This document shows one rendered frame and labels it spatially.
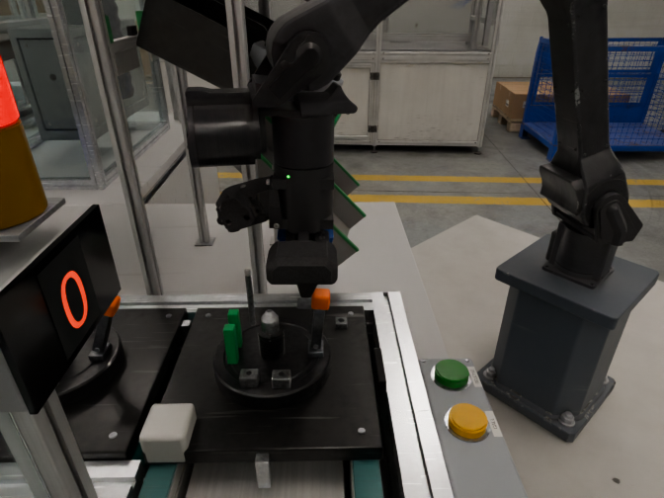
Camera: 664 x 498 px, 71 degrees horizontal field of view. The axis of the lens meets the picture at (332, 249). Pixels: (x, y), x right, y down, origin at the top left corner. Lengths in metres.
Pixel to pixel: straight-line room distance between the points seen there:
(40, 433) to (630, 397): 0.72
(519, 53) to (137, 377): 9.05
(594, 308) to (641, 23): 9.58
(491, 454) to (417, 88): 4.12
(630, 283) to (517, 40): 8.75
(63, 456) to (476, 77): 4.39
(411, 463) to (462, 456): 0.05
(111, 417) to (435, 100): 4.21
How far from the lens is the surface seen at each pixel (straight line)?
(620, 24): 9.94
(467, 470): 0.52
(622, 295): 0.64
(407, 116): 4.54
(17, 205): 0.29
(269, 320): 0.53
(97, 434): 0.57
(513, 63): 9.38
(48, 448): 0.41
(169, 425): 0.52
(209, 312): 0.69
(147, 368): 0.62
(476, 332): 0.84
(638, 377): 0.86
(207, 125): 0.41
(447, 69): 4.51
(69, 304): 0.32
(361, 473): 0.52
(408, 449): 0.52
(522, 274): 0.63
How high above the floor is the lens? 1.37
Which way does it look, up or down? 29 degrees down
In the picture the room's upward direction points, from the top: straight up
